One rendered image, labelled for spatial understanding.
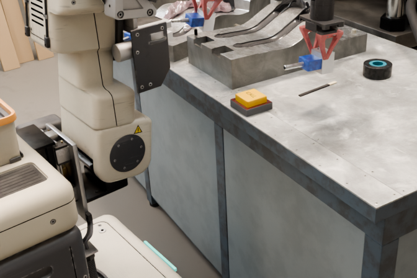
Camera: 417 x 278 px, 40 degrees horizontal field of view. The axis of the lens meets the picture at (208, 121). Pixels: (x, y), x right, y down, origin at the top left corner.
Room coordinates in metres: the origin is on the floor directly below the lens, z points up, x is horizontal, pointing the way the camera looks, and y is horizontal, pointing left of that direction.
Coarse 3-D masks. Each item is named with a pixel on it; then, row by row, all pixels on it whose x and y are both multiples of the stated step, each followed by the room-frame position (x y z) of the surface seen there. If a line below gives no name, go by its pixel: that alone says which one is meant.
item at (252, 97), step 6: (252, 90) 1.37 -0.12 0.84; (240, 96) 1.34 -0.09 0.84; (246, 96) 1.33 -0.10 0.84; (252, 96) 1.33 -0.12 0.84; (258, 96) 1.33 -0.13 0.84; (264, 96) 1.33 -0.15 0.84; (240, 102) 1.33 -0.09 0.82; (246, 102) 1.31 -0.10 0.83; (252, 102) 1.31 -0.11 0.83; (258, 102) 1.32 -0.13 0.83; (264, 102) 1.33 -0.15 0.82
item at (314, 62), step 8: (312, 48) 1.37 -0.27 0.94; (304, 56) 1.35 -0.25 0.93; (312, 56) 1.35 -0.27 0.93; (320, 56) 1.33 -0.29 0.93; (296, 64) 1.32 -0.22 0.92; (304, 64) 1.33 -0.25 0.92; (312, 64) 1.32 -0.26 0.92; (320, 64) 1.33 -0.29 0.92; (328, 64) 1.33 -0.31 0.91; (320, 72) 1.33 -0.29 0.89; (328, 72) 1.33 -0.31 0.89
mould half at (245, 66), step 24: (192, 48) 1.66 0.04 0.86; (240, 48) 1.55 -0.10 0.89; (264, 48) 1.55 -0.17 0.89; (288, 48) 1.55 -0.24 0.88; (336, 48) 1.64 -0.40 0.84; (360, 48) 1.69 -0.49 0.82; (216, 72) 1.54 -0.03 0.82; (240, 72) 1.48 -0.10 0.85; (264, 72) 1.52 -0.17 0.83; (288, 72) 1.56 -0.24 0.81
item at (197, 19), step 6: (198, 12) 1.65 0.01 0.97; (186, 18) 1.61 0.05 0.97; (192, 18) 1.60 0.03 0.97; (198, 18) 1.61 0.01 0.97; (210, 18) 1.62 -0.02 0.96; (192, 24) 1.60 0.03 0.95; (198, 24) 1.61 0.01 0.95; (204, 24) 1.61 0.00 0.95; (210, 24) 1.62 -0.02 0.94; (204, 30) 1.62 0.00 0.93
